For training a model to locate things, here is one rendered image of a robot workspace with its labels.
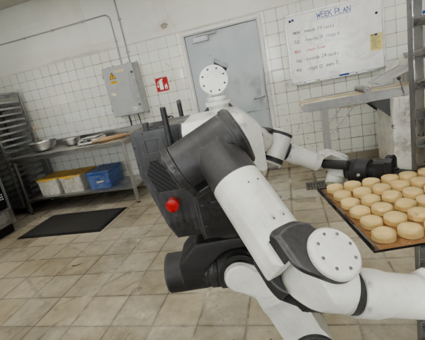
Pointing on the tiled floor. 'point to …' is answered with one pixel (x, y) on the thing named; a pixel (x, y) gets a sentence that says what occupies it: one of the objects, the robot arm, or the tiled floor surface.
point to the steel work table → (129, 182)
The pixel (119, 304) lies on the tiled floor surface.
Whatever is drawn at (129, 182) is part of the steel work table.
